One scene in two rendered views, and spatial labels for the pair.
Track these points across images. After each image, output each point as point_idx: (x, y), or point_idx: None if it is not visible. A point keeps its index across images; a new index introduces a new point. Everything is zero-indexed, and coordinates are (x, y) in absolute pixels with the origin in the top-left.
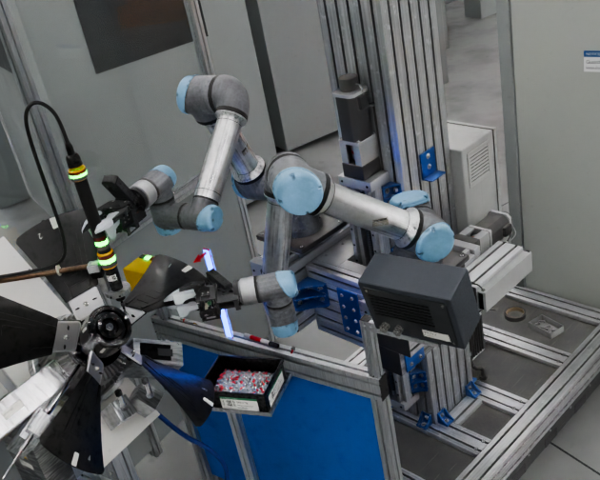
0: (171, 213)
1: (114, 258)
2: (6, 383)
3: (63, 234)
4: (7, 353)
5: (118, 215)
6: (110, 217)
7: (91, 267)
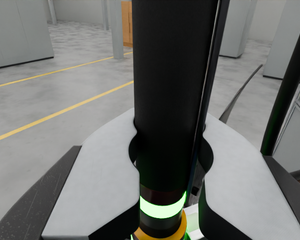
0: None
1: (131, 236)
2: None
3: (269, 116)
4: None
5: (42, 177)
6: (94, 155)
7: (189, 207)
